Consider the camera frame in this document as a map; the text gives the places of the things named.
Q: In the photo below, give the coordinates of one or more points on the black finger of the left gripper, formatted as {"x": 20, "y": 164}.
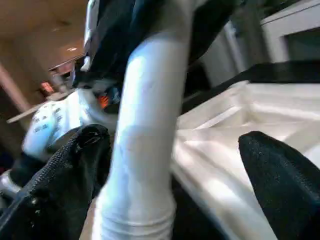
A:
{"x": 210, "y": 25}

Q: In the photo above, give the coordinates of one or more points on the white plastic table top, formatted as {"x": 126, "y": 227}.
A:
{"x": 250, "y": 112}

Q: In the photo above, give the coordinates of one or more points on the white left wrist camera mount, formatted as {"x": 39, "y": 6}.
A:
{"x": 62, "y": 117}

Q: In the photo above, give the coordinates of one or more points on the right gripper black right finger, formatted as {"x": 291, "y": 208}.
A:
{"x": 287, "y": 195}

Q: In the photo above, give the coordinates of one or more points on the grey curtain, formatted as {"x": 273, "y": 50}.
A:
{"x": 237, "y": 62}

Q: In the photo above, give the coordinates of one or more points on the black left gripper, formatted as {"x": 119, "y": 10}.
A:
{"x": 100, "y": 87}

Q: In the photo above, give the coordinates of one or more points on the white plastic table leg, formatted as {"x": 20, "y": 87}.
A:
{"x": 145, "y": 125}

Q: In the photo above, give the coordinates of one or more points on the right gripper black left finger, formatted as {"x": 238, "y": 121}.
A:
{"x": 62, "y": 187}

